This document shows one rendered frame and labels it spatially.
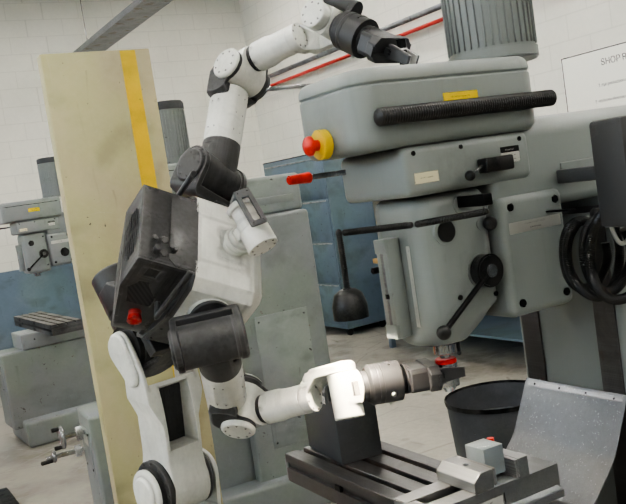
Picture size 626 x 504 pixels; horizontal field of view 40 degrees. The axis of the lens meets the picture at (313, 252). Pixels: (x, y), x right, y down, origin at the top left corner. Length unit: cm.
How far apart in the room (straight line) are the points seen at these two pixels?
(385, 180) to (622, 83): 527
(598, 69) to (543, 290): 523
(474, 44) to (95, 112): 180
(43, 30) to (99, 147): 775
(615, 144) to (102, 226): 211
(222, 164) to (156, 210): 24
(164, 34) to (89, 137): 820
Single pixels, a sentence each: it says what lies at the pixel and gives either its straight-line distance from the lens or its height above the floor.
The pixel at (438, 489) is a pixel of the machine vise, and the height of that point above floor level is 102.
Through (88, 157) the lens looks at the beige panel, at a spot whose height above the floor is 191.
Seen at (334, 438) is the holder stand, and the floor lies 102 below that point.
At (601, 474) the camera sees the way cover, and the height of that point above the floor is 96.
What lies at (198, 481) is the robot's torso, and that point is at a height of 102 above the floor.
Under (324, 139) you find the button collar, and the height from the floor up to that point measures 177.
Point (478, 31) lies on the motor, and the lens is 193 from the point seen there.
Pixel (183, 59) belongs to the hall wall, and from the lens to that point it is 1150.
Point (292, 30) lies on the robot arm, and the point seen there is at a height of 204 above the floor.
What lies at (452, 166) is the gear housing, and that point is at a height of 168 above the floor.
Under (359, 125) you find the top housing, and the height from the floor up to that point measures 178.
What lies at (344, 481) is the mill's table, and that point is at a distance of 218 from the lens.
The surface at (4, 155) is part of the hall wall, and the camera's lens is 1069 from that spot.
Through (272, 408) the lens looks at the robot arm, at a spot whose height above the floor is 121.
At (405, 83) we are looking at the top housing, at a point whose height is 185.
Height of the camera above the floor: 169
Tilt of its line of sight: 5 degrees down
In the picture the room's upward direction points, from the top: 9 degrees counter-clockwise
